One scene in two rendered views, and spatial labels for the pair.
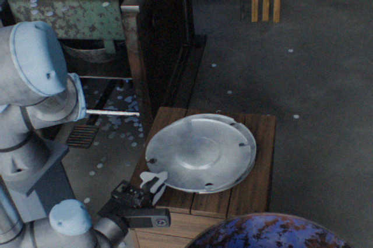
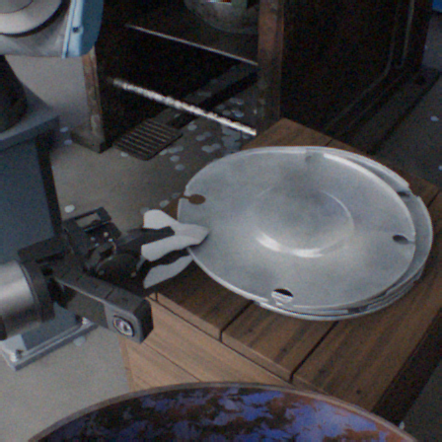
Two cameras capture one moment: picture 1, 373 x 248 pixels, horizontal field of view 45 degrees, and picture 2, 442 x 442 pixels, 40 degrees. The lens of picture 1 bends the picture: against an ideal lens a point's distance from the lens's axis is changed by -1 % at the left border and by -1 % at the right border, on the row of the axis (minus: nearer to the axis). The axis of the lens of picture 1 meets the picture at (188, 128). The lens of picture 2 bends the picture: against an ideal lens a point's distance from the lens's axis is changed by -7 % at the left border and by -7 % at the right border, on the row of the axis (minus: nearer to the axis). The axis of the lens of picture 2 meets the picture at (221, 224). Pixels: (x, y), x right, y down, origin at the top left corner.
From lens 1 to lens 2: 0.53 m
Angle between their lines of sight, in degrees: 16
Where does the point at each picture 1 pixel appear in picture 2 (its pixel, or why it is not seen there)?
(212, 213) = (262, 359)
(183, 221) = (204, 350)
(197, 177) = (267, 268)
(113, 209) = (50, 257)
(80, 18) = not seen: outside the picture
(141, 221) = (87, 305)
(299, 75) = not seen: outside the picture
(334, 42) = not seen: outside the picture
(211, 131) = (353, 189)
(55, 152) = (31, 119)
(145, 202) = (118, 271)
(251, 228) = (308, 428)
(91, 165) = (152, 198)
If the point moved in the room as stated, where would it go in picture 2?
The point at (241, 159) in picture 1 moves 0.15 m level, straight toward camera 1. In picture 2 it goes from (384, 266) to (331, 360)
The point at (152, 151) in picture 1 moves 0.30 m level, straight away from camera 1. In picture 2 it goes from (208, 181) to (259, 73)
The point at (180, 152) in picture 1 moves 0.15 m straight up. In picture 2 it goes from (261, 203) to (266, 97)
